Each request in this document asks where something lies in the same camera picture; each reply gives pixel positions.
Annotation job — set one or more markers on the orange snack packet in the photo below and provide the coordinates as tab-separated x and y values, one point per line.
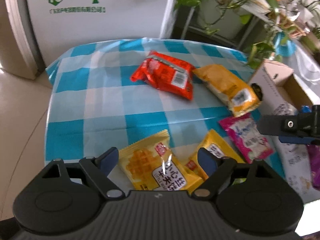
225	85

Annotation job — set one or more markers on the white and blue snack packet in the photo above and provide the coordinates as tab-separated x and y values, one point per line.
285	110

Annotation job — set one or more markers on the red snack packet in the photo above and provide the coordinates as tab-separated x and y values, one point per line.
160	75

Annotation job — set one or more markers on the blue foil snack packet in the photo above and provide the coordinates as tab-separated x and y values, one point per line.
305	108

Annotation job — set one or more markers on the blue checked tablecloth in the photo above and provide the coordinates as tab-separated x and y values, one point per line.
100	92

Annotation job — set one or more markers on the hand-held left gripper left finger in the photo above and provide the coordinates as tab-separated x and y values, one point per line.
110	158

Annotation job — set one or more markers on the yellow waffle snack packet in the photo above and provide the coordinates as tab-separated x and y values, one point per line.
147	165
220	145

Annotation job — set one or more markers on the small blue pot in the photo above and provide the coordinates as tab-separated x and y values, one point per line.
285	46

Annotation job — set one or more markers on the white metal plant stand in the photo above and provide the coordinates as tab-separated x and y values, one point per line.
188	20

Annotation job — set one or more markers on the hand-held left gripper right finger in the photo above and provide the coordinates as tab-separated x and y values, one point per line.
206	161

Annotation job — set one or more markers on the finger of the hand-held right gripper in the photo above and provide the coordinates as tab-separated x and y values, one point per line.
275	125
292	139

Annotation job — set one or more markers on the pink and white snack packet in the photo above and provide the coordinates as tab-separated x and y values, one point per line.
247	140

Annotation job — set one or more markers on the white cardboard box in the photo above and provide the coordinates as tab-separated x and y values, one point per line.
270	80

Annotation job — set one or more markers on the white printed board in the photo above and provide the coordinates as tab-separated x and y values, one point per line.
125	17

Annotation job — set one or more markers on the purple snack packet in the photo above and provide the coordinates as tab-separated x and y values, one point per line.
315	167

